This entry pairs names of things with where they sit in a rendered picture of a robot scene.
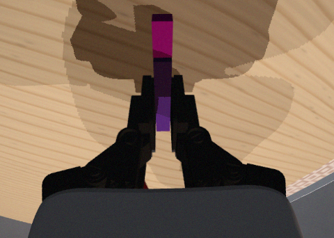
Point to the purple rod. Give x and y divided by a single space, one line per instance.
162 91

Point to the magenta rod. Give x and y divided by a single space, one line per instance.
162 35

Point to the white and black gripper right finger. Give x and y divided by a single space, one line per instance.
209 165

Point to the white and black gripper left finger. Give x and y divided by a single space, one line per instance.
123 164

